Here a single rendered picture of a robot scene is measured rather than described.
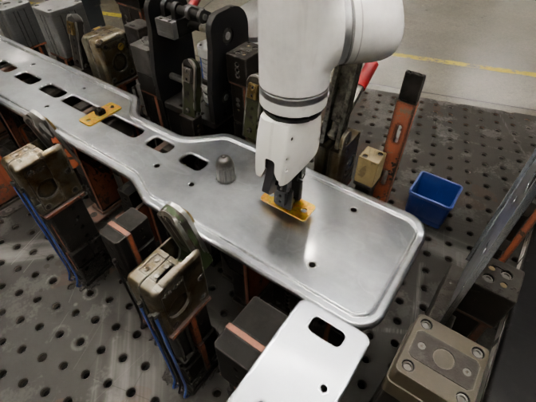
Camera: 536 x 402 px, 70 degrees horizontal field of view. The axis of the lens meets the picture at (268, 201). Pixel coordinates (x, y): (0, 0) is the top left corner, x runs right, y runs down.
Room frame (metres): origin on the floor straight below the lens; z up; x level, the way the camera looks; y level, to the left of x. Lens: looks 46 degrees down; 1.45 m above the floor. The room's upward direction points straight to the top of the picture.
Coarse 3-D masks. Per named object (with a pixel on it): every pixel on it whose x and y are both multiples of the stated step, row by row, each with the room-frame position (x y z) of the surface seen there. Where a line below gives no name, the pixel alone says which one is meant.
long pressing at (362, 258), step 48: (0, 48) 1.01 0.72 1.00; (0, 96) 0.77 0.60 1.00; (48, 96) 0.76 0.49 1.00; (96, 96) 0.76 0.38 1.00; (96, 144) 0.59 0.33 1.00; (144, 144) 0.59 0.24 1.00; (192, 144) 0.59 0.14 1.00; (240, 144) 0.59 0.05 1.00; (144, 192) 0.46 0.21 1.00; (192, 192) 0.46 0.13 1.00; (240, 192) 0.46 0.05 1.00; (336, 192) 0.46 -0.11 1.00; (240, 240) 0.36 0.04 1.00; (288, 240) 0.36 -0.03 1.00; (336, 240) 0.36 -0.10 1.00; (384, 240) 0.36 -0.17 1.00; (288, 288) 0.28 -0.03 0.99; (336, 288) 0.27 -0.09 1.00; (384, 288) 0.27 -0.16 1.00
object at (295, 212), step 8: (264, 200) 0.42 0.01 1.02; (272, 200) 0.42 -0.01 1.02; (296, 200) 0.42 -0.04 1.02; (304, 200) 0.42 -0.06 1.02; (280, 208) 0.41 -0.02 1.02; (296, 208) 0.41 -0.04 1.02; (304, 208) 0.41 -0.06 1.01; (312, 208) 0.41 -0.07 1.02; (296, 216) 0.39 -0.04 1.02; (304, 216) 0.39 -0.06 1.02
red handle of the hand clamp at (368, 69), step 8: (368, 64) 0.62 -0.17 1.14; (376, 64) 0.62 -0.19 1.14; (368, 72) 0.61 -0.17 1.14; (360, 80) 0.60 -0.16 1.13; (368, 80) 0.60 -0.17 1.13; (360, 88) 0.59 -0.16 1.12; (360, 96) 0.59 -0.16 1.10; (336, 128) 0.54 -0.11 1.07; (328, 136) 0.53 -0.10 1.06; (336, 136) 0.53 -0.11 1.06
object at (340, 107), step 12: (336, 72) 0.55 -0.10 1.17; (348, 72) 0.55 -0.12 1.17; (360, 72) 0.54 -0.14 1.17; (336, 84) 0.55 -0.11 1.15; (348, 84) 0.54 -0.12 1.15; (336, 96) 0.55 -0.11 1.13; (348, 96) 0.53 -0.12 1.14; (336, 108) 0.54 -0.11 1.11; (348, 108) 0.53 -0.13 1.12; (324, 120) 0.54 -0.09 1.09; (336, 120) 0.54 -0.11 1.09; (348, 120) 0.53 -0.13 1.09; (324, 132) 0.53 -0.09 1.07; (336, 144) 0.52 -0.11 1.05
